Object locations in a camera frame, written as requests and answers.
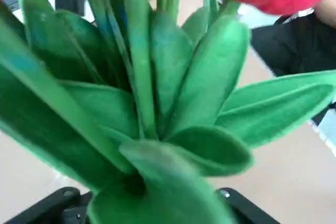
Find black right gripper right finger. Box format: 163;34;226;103
215;187;279;224

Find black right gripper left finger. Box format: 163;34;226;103
5;186;95;224

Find red tulip bouquet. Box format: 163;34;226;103
0;0;336;224

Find person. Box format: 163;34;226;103
250;0;336;78

